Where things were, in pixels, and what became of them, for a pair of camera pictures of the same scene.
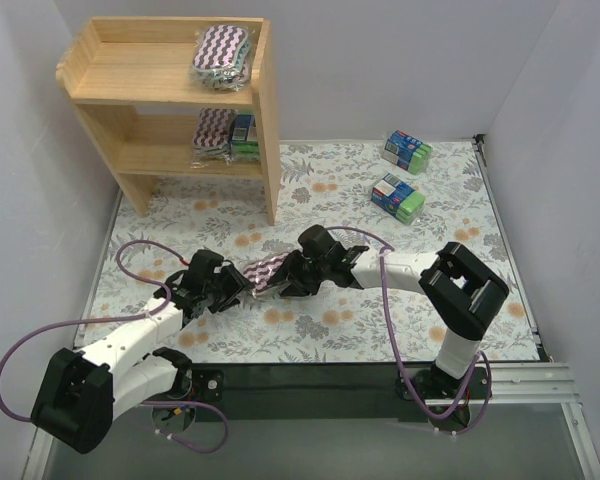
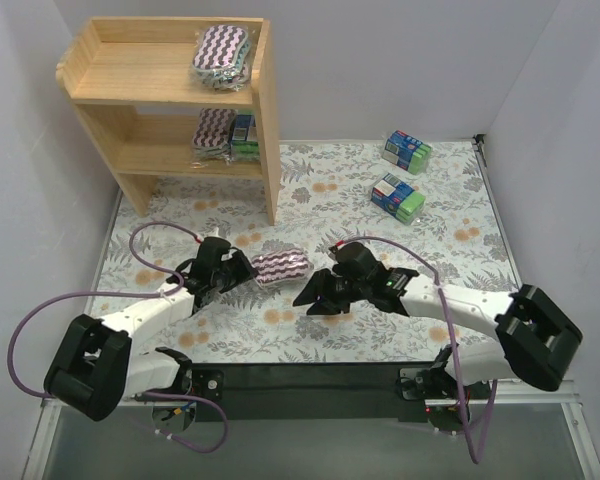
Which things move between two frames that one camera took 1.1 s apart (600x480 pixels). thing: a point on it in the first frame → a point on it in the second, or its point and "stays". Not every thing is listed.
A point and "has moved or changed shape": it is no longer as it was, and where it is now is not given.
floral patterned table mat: x=394 y=196 stays
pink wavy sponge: x=222 y=57 stays
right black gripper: x=297 y=273 → x=334 y=290
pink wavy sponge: x=261 y=273 has moved or changed shape
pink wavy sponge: x=213 y=133 stays
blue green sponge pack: x=244 y=144 stays
